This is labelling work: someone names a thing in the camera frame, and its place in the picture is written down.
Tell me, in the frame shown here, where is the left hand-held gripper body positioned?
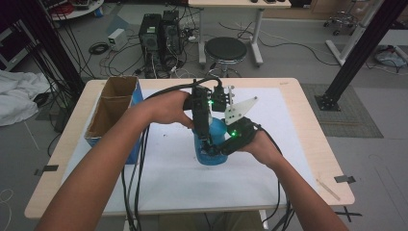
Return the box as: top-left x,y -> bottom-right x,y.
183,85 -> 236,142

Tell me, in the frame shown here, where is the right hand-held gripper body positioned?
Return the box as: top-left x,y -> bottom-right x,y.
220,95 -> 259,156

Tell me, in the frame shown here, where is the blue plastic bottle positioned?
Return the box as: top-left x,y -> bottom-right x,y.
191,116 -> 229,167

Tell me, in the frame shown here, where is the person's right hand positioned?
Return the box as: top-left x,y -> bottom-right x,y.
239,129 -> 285,169

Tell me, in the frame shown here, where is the person's left hand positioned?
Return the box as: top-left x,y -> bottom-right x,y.
140,90 -> 195,129

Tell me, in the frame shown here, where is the white table mat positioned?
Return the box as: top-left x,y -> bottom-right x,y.
62,87 -> 319,216

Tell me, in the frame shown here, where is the black round stool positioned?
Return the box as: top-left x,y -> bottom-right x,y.
203,36 -> 249,78

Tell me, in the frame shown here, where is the black computer tower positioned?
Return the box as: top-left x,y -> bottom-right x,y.
160,10 -> 183,66
138,13 -> 164,79

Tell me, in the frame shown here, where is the blue cardboard box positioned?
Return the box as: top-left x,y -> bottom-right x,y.
84,75 -> 144,166

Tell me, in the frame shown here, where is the thin wooden stick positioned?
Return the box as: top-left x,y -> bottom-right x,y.
315,178 -> 342,202

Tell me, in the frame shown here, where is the small white device box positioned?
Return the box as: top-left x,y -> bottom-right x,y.
107,28 -> 128,52

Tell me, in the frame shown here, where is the grey floor mat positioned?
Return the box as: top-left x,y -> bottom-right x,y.
299,83 -> 385,140

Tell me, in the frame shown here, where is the black tape piece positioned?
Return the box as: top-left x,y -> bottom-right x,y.
34,164 -> 60,177
333,174 -> 357,185

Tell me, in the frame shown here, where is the white-legged desk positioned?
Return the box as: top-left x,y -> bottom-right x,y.
188,0 -> 293,67

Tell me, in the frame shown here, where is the black tape cross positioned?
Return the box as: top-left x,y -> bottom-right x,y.
334,205 -> 363,223

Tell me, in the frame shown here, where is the office chair base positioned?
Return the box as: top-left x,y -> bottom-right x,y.
322,9 -> 359,37

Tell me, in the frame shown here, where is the white metal stand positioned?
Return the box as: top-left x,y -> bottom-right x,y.
325,0 -> 386,67

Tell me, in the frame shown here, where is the round white table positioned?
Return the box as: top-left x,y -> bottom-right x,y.
47,0 -> 106,21

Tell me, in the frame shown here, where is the white cloth heap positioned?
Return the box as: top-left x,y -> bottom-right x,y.
0,69 -> 51,128

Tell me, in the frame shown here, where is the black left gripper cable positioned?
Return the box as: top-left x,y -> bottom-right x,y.
120,76 -> 224,231
128,126 -> 151,231

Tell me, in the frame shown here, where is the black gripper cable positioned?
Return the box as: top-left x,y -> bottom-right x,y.
128,126 -> 151,231
256,124 -> 293,231
120,76 -> 224,231

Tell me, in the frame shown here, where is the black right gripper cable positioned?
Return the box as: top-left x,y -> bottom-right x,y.
256,124 -> 293,231

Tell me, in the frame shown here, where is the coiled black cable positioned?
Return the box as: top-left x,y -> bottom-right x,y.
88,41 -> 111,56

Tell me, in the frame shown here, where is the black metal stand post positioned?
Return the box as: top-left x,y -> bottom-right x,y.
315,0 -> 408,113
17,0 -> 87,99

